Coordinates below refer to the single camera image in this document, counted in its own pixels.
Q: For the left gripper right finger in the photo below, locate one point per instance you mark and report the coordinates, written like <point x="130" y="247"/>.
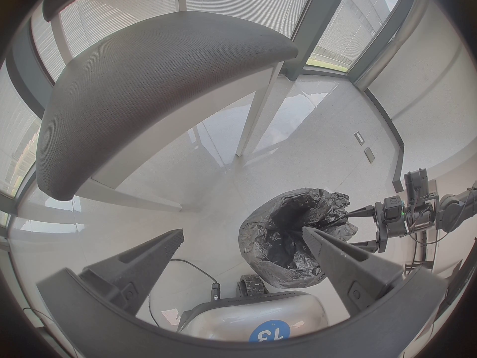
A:
<point x="350" y="270"/>

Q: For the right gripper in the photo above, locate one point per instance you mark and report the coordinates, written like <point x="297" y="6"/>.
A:
<point x="395" y="228"/>

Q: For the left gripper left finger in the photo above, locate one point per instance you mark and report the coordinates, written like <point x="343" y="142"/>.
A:
<point x="138" y="270"/>

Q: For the black plastic bag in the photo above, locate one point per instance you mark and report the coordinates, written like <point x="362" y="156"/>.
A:
<point x="268" y="229"/>

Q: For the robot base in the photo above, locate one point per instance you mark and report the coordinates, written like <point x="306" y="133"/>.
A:
<point x="231" y="319"/>

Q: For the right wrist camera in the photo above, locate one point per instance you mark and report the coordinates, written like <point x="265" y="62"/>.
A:
<point x="393" y="207"/>

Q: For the grey chair with white frame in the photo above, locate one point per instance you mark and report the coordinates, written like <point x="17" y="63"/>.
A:
<point x="141" y="88"/>

